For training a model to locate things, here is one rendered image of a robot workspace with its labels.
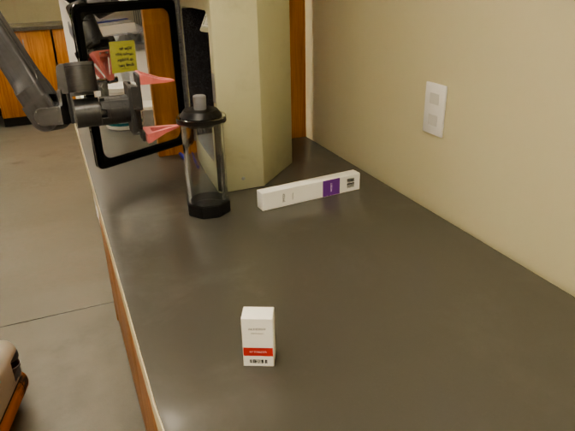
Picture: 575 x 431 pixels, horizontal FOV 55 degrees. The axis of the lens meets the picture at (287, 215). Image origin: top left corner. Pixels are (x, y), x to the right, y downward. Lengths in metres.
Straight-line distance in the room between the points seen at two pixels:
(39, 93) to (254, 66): 0.48
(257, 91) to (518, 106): 0.60
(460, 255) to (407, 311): 0.23
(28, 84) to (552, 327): 1.03
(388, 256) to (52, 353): 1.78
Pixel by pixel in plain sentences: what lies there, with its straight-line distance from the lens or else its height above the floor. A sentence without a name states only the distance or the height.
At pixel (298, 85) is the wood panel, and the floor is 1.11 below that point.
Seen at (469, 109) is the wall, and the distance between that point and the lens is 1.21.
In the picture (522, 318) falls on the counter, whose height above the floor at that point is 0.94.
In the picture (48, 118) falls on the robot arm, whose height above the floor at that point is 1.20.
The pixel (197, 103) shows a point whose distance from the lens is 1.22.
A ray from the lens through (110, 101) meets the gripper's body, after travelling 1.18.
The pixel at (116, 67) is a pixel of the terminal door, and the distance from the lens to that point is 1.49.
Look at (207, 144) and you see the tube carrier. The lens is 1.20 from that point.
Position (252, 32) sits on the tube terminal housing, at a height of 1.32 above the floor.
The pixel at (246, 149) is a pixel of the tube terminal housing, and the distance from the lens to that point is 1.39.
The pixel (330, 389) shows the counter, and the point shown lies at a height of 0.94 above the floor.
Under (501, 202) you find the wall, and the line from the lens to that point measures 1.17.
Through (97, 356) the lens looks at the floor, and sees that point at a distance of 2.49.
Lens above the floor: 1.46
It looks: 24 degrees down
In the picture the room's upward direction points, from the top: 1 degrees counter-clockwise
